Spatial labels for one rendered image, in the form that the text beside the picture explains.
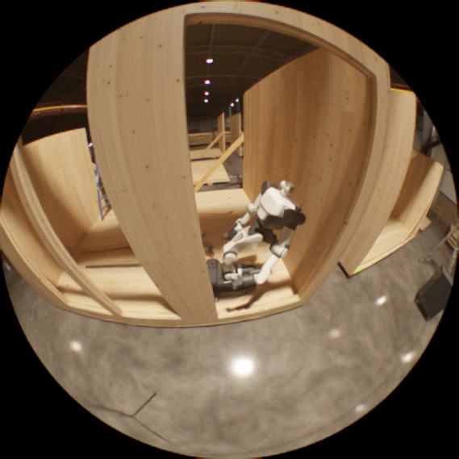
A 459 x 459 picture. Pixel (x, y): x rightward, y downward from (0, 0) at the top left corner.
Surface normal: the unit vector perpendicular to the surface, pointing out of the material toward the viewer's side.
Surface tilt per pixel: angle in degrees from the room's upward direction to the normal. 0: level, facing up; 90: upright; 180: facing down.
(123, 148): 90
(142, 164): 90
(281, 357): 0
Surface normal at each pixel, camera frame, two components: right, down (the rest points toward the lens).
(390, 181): -0.99, 0.11
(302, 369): -0.01, -0.78
